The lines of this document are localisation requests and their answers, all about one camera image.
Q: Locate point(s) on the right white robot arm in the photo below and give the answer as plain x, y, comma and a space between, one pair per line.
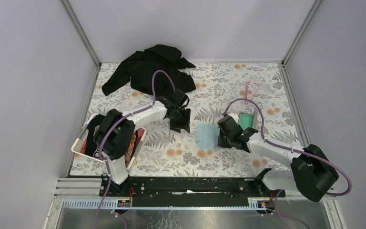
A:
307, 171

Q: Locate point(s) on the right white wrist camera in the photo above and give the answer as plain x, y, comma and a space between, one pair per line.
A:
234, 116

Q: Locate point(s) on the light blue cleaning cloth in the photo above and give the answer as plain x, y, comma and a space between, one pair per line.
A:
207, 136

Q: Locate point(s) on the black garment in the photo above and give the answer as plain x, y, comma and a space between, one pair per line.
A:
158, 67

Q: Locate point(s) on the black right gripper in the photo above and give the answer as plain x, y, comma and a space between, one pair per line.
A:
221, 143

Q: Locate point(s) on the white basket with clothes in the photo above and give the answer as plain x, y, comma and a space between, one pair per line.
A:
84, 145

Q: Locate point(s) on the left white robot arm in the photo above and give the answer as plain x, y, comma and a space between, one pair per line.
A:
117, 128

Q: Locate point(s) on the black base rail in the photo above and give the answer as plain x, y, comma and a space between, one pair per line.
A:
188, 191

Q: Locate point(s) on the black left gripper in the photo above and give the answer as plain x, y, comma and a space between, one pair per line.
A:
177, 127

